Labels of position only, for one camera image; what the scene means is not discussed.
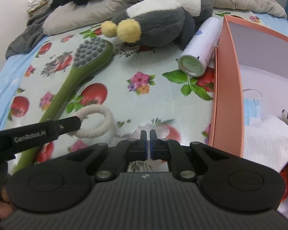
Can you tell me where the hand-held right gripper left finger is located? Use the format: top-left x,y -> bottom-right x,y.
42,130 -> 149,181

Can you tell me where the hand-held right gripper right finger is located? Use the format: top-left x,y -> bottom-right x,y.
150,129 -> 255,181

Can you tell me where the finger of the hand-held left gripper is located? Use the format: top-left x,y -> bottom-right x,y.
49,116 -> 81,136

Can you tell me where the green plush cucumber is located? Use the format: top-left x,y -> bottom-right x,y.
12,37 -> 114,174

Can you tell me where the white plush ring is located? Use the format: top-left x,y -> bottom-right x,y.
71,107 -> 114,139

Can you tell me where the pink cardboard box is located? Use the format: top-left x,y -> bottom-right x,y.
208,14 -> 288,211

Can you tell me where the blue face mask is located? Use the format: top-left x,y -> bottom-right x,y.
243,89 -> 264,126

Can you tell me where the white paper towel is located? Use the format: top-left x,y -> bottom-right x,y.
242,115 -> 288,170

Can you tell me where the person's left hand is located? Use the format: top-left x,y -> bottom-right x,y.
0,196 -> 13,219

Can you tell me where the fruit print plastic tablecloth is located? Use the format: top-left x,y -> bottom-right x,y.
5,10 -> 262,173

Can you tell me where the dark grey fleece blanket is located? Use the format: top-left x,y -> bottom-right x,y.
5,2 -> 60,59

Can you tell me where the light grey duvet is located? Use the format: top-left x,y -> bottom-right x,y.
42,0 -> 287,36

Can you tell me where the white spray can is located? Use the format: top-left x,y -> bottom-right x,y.
178,17 -> 222,78

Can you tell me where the grey penguin plush toy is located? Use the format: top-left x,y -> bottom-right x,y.
101,0 -> 214,51

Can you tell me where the white crumpled cloth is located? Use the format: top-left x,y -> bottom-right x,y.
27,0 -> 50,12

